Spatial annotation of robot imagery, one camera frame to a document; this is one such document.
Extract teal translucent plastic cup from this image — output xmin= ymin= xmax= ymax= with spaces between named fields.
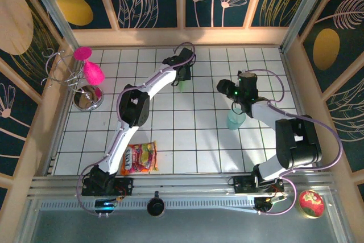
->
xmin=226 ymin=108 xmax=246 ymax=131

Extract pink plastic wine glasses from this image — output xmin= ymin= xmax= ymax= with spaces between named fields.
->
xmin=73 ymin=46 xmax=106 ymax=86

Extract orange Fox's candy bag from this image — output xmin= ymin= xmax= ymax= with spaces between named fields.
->
xmin=121 ymin=140 xmax=159 ymax=176

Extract round tin with red lid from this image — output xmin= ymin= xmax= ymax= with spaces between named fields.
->
xmin=297 ymin=189 xmax=325 ymax=220

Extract left circuit board with LED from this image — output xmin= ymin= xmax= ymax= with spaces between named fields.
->
xmin=94 ymin=196 xmax=127 ymax=215

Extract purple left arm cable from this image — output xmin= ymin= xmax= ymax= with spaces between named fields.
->
xmin=76 ymin=42 xmax=197 ymax=218

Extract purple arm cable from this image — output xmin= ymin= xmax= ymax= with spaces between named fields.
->
xmin=241 ymin=68 xmax=342 ymax=216
xmin=76 ymin=42 xmax=197 ymax=218

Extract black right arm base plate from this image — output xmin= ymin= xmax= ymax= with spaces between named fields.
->
xmin=232 ymin=175 xmax=285 ymax=195

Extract aluminium frame post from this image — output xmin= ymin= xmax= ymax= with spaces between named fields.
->
xmin=22 ymin=0 xmax=81 ymax=50
xmin=280 ymin=0 xmax=333 ymax=52

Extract chrome wire glass rack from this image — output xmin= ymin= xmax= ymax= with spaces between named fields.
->
xmin=41 ymin=49 xmax=104 ymax=112

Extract aluminium mounting rail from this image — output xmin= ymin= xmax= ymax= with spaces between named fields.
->
xmin=28 ymin=172 xmax=335 ymax=198

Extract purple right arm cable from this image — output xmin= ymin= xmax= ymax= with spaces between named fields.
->
xmin=241 ymin=68 xmax=342 ymax=216

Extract right circuit board with wires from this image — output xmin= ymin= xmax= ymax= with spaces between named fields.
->
xmin=254 ymin=193 xmax=287 ymax=213

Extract slotted grey cable duct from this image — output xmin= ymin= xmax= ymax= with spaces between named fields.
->
xmin=39 ymin=199 xmax=257 ymax=211

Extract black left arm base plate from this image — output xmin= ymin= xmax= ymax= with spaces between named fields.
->
xmin=81 ymin=176 xmax=134 ymax=197

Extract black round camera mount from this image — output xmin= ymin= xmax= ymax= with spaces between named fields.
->
xmin=146 ymin=191 xmax=166 ymax=217

